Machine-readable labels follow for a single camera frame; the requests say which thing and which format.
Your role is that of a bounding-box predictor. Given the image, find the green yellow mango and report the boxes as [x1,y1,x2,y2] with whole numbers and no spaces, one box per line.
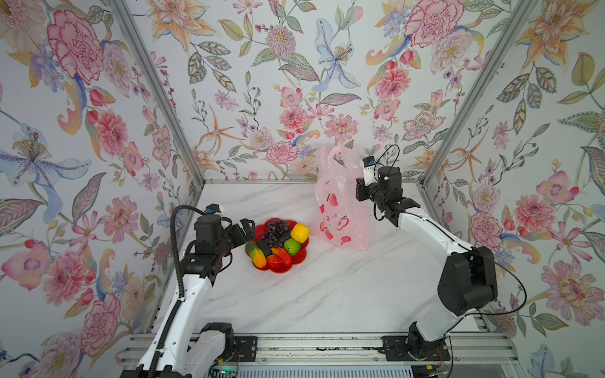
[245,241,267,269]

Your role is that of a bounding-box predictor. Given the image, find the pink plastic bag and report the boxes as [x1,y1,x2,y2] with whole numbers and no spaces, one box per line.
[311,146,370,250]

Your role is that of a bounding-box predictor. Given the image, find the red orange pepper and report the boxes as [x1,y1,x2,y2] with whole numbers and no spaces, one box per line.
[272,247,292,269]

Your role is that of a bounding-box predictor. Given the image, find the yellow bell pepper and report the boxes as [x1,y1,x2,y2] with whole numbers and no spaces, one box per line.
[291,223,310,244]

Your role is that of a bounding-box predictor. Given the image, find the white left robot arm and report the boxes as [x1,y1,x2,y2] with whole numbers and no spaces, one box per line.
[121,214,255,377]

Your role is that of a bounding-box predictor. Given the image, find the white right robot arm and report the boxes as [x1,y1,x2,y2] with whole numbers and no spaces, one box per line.
[355,157,498,361]

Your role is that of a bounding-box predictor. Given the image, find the dark eggplant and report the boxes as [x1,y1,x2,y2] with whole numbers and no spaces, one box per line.
[256,239,273,258]

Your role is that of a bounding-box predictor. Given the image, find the dark purple grape bunch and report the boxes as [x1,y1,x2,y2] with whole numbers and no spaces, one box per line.
[261,220,291,248]

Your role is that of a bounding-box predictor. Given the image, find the red tomato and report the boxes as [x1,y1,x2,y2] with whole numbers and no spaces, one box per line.
[266,255,283,272]

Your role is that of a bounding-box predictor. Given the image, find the green lime fruit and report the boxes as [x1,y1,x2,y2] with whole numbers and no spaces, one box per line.
[283,237,303,257]

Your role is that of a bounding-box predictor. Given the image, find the thin black right cable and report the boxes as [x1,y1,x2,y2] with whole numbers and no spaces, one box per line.
[372,143,529,318]

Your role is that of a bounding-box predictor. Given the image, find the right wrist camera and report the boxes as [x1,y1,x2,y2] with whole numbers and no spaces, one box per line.
[362,156,377,186]

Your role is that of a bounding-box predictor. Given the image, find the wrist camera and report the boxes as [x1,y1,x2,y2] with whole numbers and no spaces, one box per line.
[362,156,377,186]
[205,203,225,214]

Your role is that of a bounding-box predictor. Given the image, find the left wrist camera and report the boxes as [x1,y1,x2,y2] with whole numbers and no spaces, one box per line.
[205,203,225,214]

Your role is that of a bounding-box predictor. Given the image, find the black corrugated cable conduit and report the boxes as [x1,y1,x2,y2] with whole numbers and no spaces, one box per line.
[146,204,207,378]

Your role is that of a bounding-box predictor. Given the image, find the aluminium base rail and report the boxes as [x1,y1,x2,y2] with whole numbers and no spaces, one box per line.
[117,330,521,378]

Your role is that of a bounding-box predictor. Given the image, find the aluminium frame post right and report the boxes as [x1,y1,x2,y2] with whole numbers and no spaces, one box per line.
[418,1,535,189]

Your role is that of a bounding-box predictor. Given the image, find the aluminium frame post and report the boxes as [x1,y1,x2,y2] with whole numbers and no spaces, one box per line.
[418,1,535,189]
[108,0,206,188]

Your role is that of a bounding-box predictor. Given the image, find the aluminium frame post left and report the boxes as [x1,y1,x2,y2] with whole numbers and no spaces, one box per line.
[108,0,206,188]

